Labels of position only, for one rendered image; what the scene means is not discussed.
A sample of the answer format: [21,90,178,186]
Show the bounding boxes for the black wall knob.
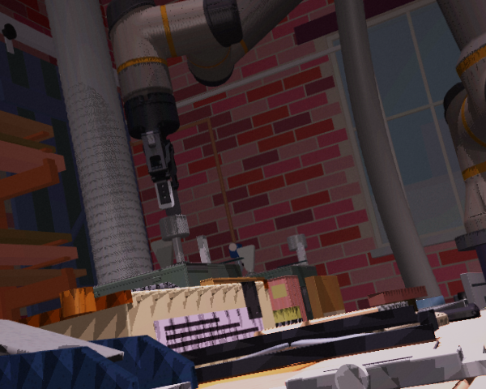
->
[1,23,18,53]

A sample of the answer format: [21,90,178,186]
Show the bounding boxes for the grey cone guard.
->
[150,240,176,269]
[237,244,257,273]

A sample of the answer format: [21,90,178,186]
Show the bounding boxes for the black bar tool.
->
[428,301,482,324]

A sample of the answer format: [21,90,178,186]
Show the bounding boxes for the black flat frame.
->
[177,304,439,383]

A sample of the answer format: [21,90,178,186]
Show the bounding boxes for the orange round tin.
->
[59,288,134,320]

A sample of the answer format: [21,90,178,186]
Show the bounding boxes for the grey upright post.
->
[195,235,211,265]

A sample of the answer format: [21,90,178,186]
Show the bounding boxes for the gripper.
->
[122,93,181,210]

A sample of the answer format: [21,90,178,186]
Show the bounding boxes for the blue cloth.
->
[0,335,197,389]

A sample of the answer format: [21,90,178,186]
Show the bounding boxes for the orange timber rack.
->
[0,32,88,327]

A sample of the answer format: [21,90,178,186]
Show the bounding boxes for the thin brass wall pipe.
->
[177,118,239,245]

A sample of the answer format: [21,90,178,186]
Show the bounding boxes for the grey smooth pipe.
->
[334,0,443,299]

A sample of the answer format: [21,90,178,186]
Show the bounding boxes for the grey metal tool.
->
[284,327,486,389]

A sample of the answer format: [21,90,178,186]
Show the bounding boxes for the white box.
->
[458,271,486,310]

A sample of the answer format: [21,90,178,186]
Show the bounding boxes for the green machine body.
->
[92,260,322,300]

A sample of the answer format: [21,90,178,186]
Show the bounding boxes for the grey ribbed duct hose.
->
[44,0,155,289]

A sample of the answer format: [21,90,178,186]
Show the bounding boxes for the brown toothed strip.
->
[367,285,429,309]

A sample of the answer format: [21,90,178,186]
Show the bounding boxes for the window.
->
[326,6,473,254]

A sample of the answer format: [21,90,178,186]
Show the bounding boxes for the white sheet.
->
[0,317,126,362]

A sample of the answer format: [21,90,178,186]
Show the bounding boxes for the beige box with pink label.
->
[40,279,277,358]

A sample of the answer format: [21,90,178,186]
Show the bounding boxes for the brown box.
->
[303,275,347,318]

